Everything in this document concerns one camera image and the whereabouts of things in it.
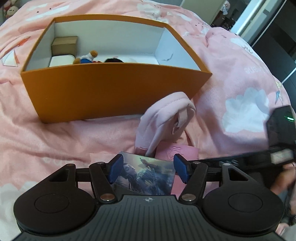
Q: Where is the orange cardboard box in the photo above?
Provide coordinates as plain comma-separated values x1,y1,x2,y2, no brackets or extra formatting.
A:
21,15,211,123

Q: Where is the pink striped plush toy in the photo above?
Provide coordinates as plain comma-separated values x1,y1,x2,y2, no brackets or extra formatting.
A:
104,56,137,63

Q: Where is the brown white plush doll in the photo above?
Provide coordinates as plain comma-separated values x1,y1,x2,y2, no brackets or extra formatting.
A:
73,50,98,64

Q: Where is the plush toy hanging column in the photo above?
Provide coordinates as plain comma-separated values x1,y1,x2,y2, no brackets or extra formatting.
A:
3,0,19,19

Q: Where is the photo card with figure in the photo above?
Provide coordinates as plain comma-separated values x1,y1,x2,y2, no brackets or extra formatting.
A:
112,152,175,196

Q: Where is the white rectangular case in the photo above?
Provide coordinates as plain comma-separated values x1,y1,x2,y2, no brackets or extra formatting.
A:
49,55,75,67

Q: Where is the pink fabric pouch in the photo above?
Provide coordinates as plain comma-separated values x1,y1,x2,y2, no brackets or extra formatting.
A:
135,92,196,157

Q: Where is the person's right hand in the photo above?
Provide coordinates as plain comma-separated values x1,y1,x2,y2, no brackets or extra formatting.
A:
270,162,295,195

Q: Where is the gold jewelry box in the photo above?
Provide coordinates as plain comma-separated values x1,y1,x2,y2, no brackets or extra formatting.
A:
51,36,78,57

